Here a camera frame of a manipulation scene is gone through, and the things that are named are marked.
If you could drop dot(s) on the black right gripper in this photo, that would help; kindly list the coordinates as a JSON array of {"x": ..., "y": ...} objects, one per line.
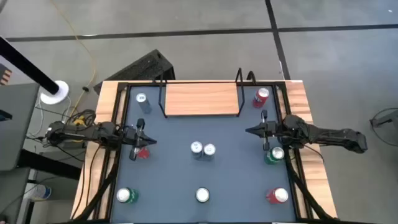
[{"x": 273, "y": 130}]

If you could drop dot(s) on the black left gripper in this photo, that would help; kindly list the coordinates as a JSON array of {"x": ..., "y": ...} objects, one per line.
[{"x": 132, "y": 137}]

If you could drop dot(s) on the red Fanta soda can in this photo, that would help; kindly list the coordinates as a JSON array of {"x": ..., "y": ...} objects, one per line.
[
  {"x": 144, "y": 153},
  {"x": 275, "y": 196},
  {"x": 259, "y": 99}
]

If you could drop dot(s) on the green Sprite soda can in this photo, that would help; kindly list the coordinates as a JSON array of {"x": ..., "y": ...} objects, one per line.
[
  {"x": 129, "y": 196},
  {"x": 202, "y": 195},
  {"x": 273, "y": 156}
]

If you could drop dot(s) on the silver blue slim energy can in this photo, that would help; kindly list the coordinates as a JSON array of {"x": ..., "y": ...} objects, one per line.
[
  {"x": 196, "y": 148},
  {"x": 142, "y": 99},
  {"x": 209, "y": 151}
]

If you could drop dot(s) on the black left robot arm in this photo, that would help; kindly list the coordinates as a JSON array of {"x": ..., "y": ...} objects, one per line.
[{"x": 93, "y": 134}]

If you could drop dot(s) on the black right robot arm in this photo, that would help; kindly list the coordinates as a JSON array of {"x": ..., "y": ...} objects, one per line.
[{"x": 329, "y": 135}]

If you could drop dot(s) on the black perforated case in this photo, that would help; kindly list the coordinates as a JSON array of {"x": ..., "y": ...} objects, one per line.
[{"x": 143, "y": 67}]

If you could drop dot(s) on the small black round object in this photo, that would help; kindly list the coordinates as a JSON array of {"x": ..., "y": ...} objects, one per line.
[{"x": 85, "y": 89}]

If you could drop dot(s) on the white round pole base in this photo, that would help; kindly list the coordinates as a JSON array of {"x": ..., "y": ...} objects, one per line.
[{"x": 62, "y": 93}]

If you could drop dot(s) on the black floor beam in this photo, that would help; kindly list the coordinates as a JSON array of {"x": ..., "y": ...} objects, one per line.
[{"x": 49, "y": 163}]

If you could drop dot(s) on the white plastic bottle blue label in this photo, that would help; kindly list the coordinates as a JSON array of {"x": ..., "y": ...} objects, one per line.
[{"x": 42, "y": 192}]

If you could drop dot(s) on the grey metal cabinet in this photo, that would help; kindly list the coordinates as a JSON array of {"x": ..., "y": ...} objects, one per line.
[{"x": 15, "y": 130}]

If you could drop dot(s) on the black pole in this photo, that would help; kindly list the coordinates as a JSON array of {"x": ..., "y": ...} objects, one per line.
[{"x": 28, "y": 67}]

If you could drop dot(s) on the orange striped box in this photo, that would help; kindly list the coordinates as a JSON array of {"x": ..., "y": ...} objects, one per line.
[{"x": 4, "y": 76}]

